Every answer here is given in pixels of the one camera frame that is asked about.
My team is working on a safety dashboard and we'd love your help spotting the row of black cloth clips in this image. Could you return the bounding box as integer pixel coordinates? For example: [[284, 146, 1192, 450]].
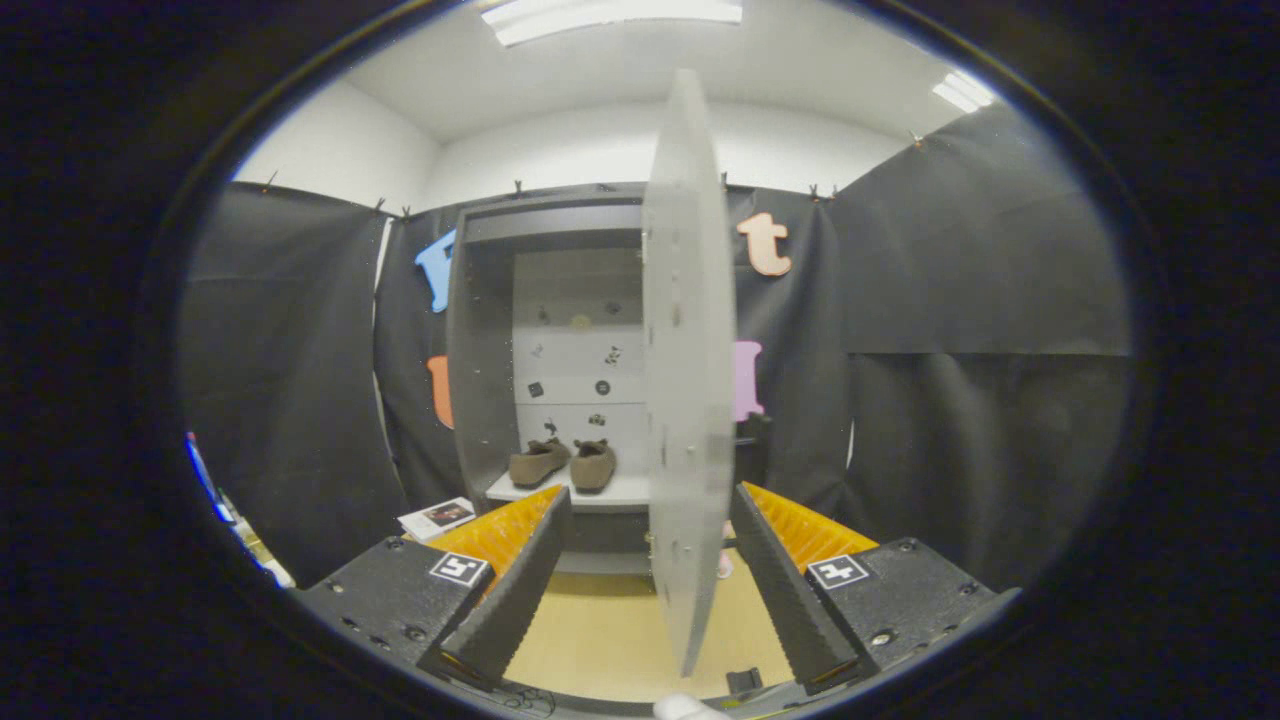
[[262, 132, 926, 219]]

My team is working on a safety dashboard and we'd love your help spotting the white book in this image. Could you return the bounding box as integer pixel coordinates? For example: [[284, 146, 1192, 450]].
[[397, 496, 478, 543]]

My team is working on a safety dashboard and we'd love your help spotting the grey shoe cabinet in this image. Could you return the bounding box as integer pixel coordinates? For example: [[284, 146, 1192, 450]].
[[445, 183, 776, 579]]

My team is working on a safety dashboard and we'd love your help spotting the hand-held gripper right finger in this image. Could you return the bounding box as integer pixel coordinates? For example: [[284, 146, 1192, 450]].
[[730, 480, 1023, 698]]

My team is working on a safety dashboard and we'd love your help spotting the brown fuzzy shoe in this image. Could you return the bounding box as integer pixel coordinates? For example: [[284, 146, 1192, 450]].
[[570, 438, 618, 495], [508, 437, 572, 490]]

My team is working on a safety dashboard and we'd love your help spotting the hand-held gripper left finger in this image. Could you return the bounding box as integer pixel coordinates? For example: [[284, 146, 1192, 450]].
[[298, 485, 573, 691]]

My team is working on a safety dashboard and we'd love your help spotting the ceiling light panel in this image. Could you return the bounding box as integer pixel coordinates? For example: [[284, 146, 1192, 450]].
[[480, 0, 744, 48], [932, 68, 998, 114]]

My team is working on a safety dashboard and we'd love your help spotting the light grey shoe cabinet door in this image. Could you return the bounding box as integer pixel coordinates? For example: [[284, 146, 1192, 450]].
[[642, 68, 738, 679]]

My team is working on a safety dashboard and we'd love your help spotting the black backdrop cloth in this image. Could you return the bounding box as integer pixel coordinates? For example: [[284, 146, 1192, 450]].
[[178, 100, 1133, 591]]

